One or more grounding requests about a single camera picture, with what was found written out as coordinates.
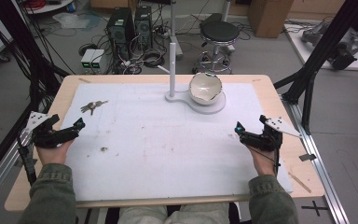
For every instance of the thin wooden stick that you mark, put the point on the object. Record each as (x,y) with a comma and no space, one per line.
(300,183)

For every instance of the grey machine on white board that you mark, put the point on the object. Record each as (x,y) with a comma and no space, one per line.
(338,46)

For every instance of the black round stool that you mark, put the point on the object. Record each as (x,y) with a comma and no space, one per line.
(219,32)

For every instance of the person's right hand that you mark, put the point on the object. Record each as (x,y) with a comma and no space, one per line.
(262,161)

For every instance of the small black computer tower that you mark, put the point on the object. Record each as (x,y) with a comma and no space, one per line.
(143,26)

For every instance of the bunch of metal keys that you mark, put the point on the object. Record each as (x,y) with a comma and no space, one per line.
(92,106)

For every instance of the white stand with pole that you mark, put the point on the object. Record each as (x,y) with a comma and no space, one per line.
(172,77)

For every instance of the grey tape piece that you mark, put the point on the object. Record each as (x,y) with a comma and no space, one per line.
(307,157)

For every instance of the person's legs in light trousers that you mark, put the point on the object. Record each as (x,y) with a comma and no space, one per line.
(174,214)

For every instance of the white table mat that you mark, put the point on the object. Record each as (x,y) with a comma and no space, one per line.
(167,155)

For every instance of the brown cardboard box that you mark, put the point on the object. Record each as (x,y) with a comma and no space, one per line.
(270,17)

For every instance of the person's left hand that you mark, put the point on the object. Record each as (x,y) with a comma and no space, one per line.
(54,154)

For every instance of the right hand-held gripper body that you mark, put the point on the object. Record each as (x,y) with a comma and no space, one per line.
(265,138)

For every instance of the white power supply box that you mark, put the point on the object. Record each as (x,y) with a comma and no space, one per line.
(87,59)
(97,59)

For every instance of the large black computer tower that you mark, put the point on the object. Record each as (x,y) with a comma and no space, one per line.
(120,28)

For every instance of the white pole floor stand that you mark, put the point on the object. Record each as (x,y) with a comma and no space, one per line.
(174,28)

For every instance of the white eggshell-shaped bowl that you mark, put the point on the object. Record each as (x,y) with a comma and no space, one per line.
(205,88)

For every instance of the black metal frame strut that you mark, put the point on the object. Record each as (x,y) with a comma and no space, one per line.
(15,40)
(320,53)

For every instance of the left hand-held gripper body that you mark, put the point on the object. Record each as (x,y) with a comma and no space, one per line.
(48,135)

